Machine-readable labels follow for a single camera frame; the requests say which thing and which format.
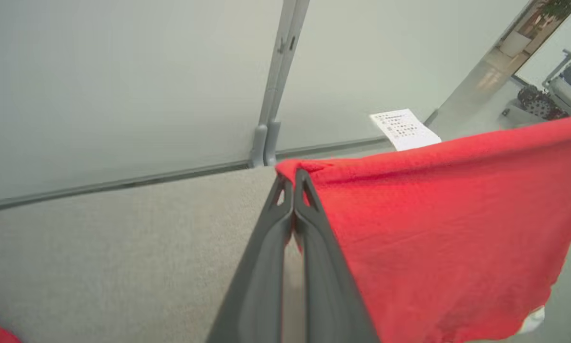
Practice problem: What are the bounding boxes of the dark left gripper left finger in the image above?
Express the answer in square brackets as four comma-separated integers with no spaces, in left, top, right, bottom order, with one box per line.
[207,178,296,343]

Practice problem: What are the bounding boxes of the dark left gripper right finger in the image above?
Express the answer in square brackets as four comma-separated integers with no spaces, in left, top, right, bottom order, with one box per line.
[293,169,379,343]

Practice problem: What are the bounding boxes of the red white sports jersey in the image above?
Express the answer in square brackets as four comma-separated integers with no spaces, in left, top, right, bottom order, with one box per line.
[0,114,571,343]

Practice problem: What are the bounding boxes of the white printed paper sheet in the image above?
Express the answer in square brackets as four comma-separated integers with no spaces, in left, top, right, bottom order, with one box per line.
[369,108,443,152]

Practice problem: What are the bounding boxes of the grey wheeled machine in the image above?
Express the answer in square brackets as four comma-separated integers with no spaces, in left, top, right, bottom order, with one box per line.
[501,45,571,130]

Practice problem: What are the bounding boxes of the white box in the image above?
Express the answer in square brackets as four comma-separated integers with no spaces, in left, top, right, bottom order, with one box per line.
[499,30,533,58]

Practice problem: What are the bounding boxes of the green potted plant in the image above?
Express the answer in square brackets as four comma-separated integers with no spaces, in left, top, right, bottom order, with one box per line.
[537,0,571,20]

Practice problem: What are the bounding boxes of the grey partition base rail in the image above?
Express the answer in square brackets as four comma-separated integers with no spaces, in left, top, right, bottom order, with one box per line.
[275,135,397,161]
[0,159,253,215]

